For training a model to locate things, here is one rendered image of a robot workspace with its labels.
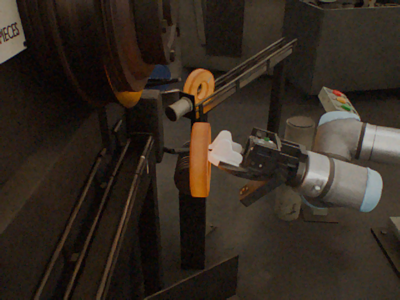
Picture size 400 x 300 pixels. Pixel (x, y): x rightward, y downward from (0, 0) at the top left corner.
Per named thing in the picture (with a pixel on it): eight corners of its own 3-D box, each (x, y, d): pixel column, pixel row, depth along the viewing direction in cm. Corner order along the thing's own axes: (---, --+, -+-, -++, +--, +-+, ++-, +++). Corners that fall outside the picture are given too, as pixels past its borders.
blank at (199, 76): (194, 115, 147) (200, 117, 146) (177, 94, 135) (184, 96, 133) (212, 83, 150) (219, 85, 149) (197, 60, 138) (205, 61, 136)
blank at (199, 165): (187, 151, 66) (205, 151, 66) (195, 108, 79) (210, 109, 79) (190, 212, 75) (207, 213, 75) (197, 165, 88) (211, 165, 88)
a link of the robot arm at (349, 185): (356, 214, 82) (385, 215, 72) (303, 199, 81) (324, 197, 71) (364, 174, 84) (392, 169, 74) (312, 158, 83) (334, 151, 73)
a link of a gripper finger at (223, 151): (203, 128, 73) (247, 140, 74) (195, 152, 76) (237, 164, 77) (202, 135, 70) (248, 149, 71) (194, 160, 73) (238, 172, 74)
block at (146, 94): (130, 164, 124) (122, 97, 111) (135, 151, 130) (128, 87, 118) (161, 165, 123) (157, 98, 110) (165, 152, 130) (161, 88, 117)
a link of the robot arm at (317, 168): (305, 180, 83) (314, 208, 75) (284, 174, 83) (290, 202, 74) (323, 147, 78) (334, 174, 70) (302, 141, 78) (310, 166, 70)
